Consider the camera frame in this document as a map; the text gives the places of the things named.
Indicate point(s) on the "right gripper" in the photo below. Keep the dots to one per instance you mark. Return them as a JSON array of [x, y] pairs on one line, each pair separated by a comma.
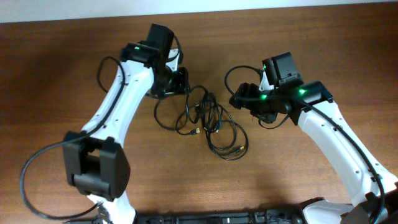
[[249, 104]]

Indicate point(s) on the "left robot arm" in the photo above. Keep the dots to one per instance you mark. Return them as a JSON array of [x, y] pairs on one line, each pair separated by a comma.
[[95, 162]]

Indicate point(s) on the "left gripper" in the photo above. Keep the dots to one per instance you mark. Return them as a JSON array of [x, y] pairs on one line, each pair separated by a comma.
[[180, 86]]

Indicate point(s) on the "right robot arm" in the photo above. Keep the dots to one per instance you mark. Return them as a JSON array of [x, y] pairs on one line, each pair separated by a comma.
[[371, 187]]

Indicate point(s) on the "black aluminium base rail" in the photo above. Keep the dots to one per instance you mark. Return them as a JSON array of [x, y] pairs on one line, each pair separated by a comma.
[[273, 216]]

